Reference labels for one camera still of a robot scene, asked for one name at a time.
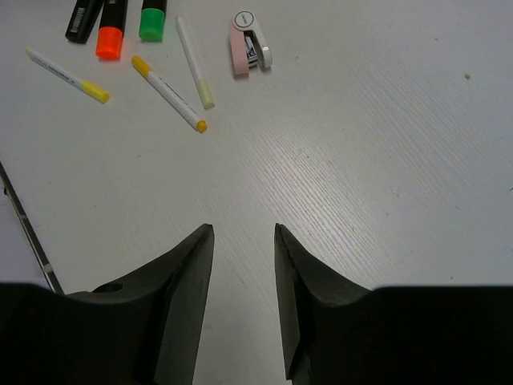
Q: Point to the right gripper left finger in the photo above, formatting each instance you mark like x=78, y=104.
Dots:
x=141, y=328

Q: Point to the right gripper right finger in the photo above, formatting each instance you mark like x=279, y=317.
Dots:
x=335, y=331

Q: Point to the pink white mini stapler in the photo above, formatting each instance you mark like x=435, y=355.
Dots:
x=248, y=46

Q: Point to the green cap black highlighter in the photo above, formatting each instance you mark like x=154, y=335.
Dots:
x=152, y=20

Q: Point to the white pen orange-yellow cap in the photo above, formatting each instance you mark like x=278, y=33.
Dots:
x=169, y=94

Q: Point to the white pen pale yellow cap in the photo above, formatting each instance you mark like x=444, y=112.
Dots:
x=195, y=64

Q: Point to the orange cap black highlighter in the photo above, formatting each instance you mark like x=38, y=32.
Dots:
x=111, y=29

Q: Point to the pink cap black highlighter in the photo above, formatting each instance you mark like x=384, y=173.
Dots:
x=83, y=18

